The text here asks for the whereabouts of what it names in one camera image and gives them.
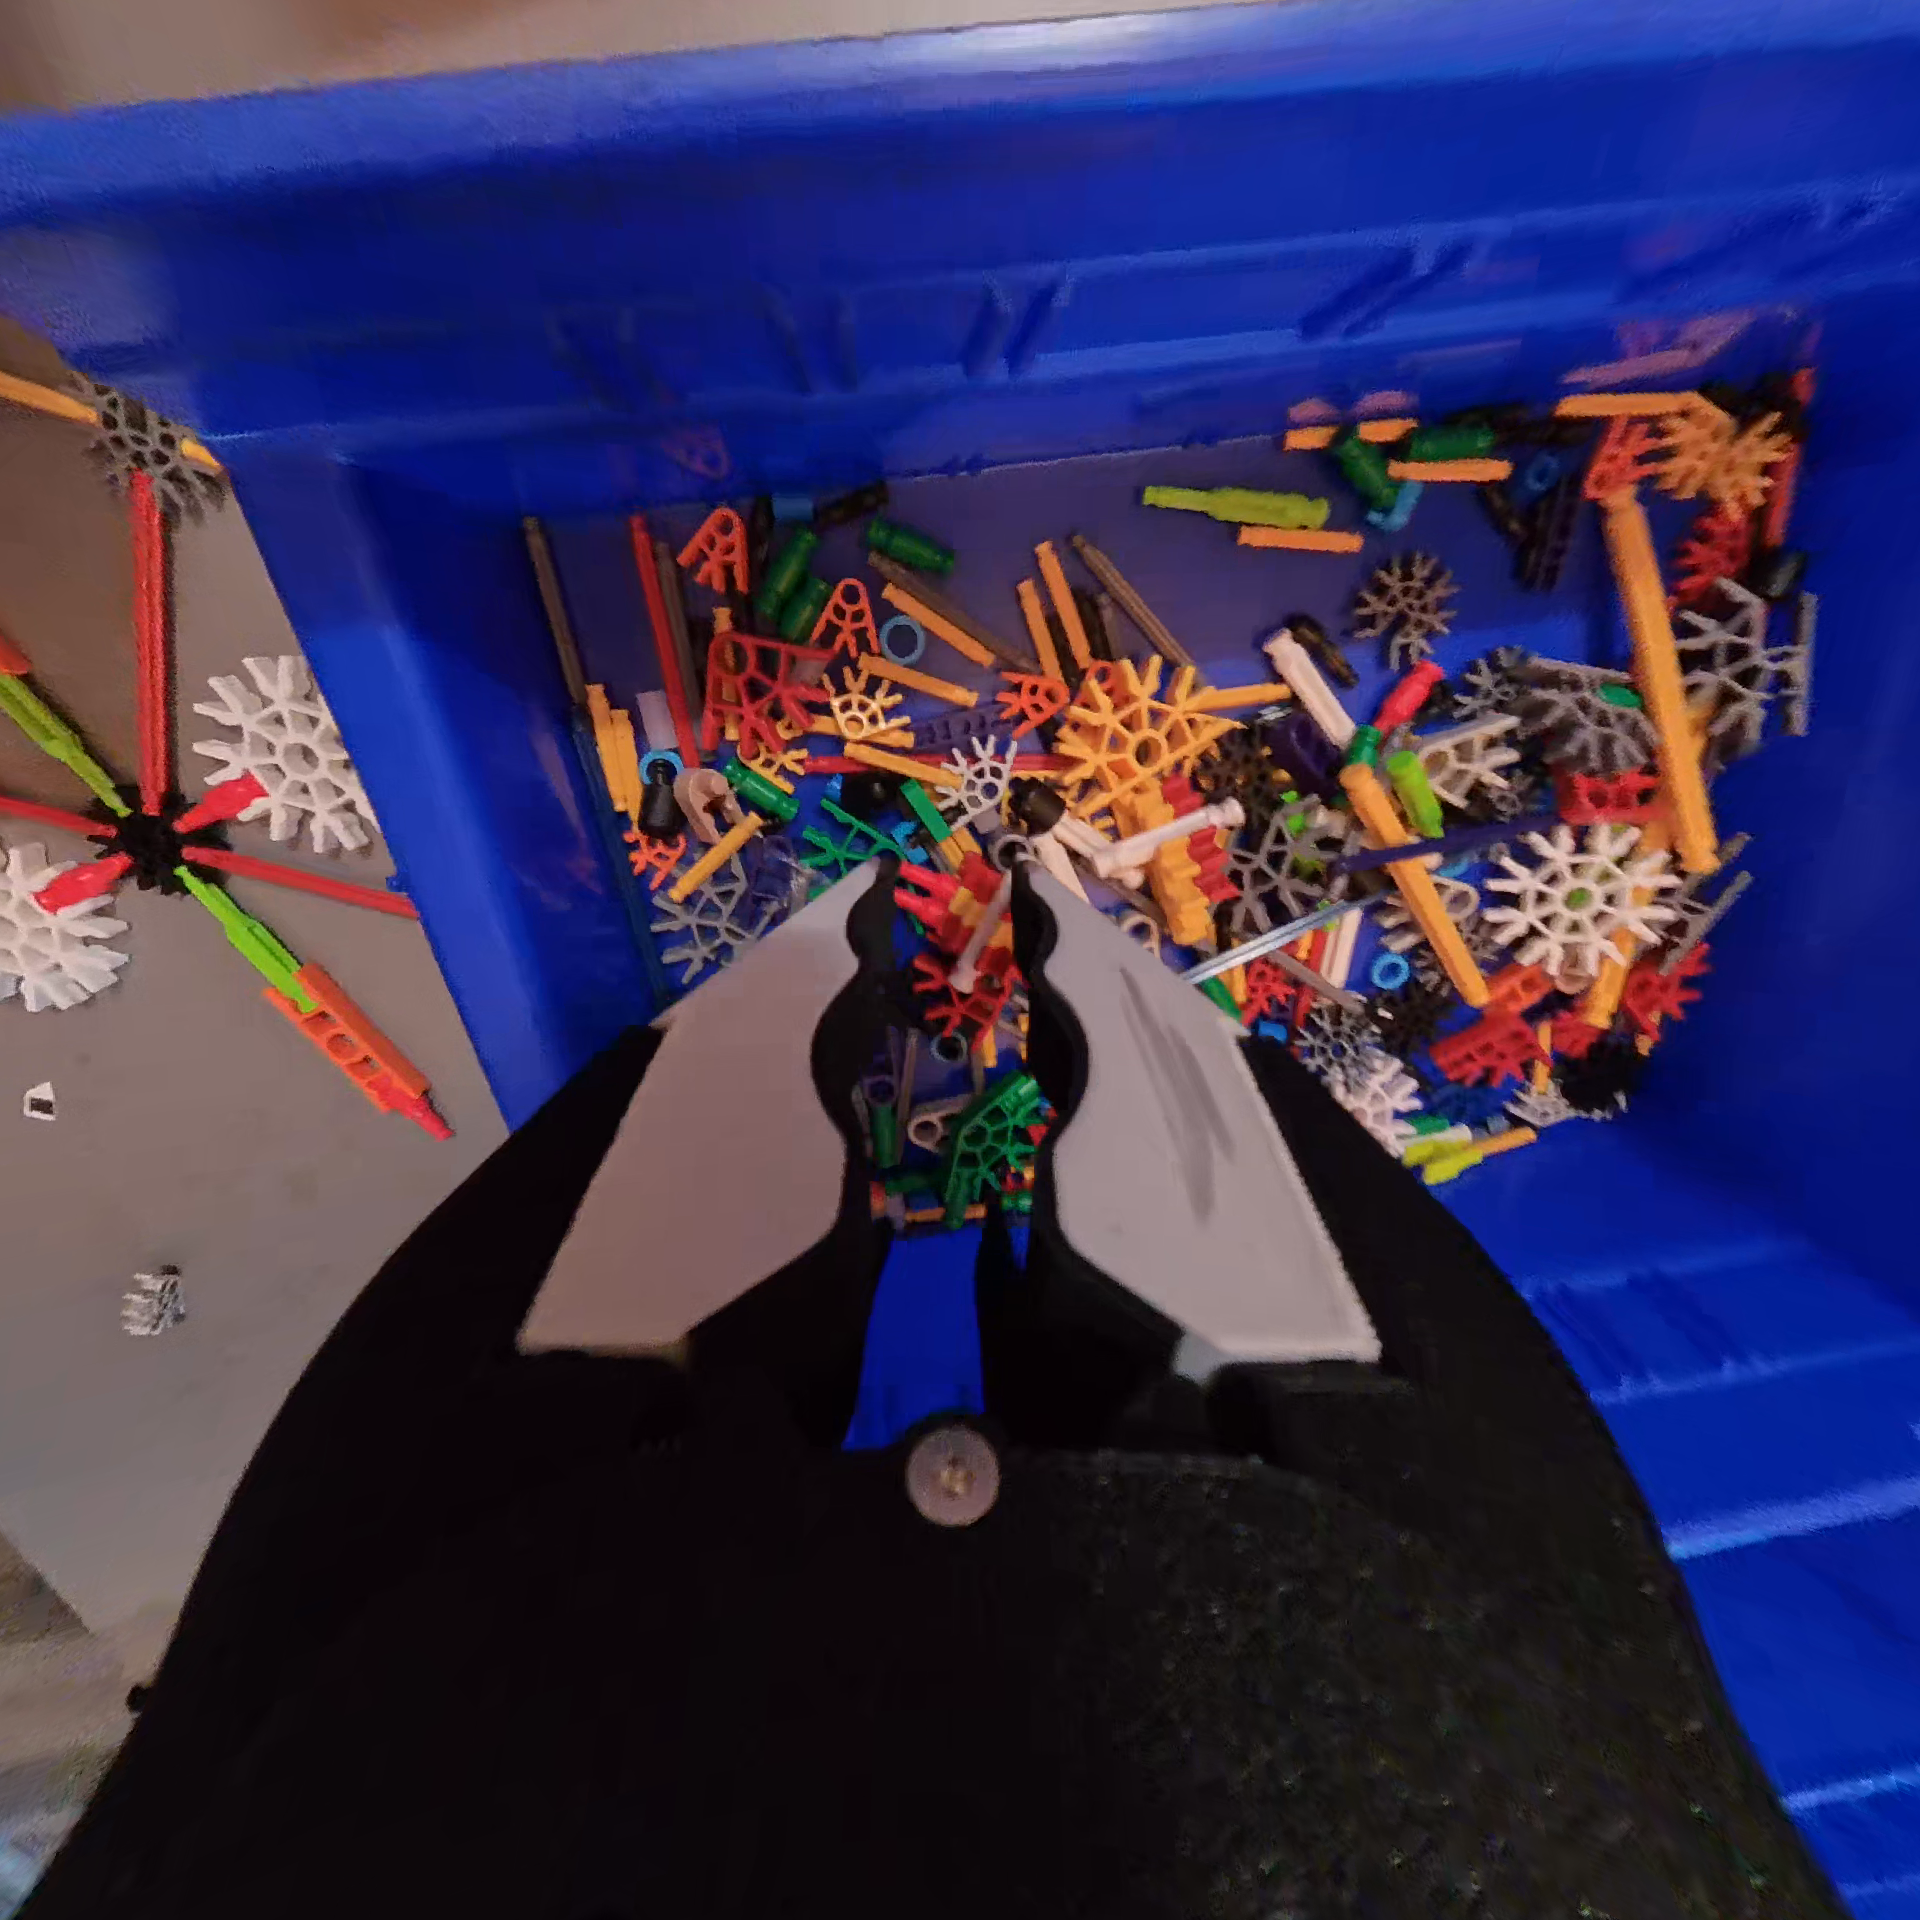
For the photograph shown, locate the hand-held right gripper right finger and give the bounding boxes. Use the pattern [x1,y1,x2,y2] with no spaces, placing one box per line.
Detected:
[1007,865,1382,1381]

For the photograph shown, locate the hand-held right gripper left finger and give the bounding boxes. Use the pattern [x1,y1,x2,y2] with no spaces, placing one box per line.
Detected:
[513,860,901,1360]

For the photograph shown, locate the pile of colourful toy pieces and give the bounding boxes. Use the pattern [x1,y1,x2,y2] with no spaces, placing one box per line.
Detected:
[519,366,1822,1223]

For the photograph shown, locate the spoked construction toy wheel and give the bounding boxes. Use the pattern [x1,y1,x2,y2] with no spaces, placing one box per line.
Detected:
[0,366,454,1141]

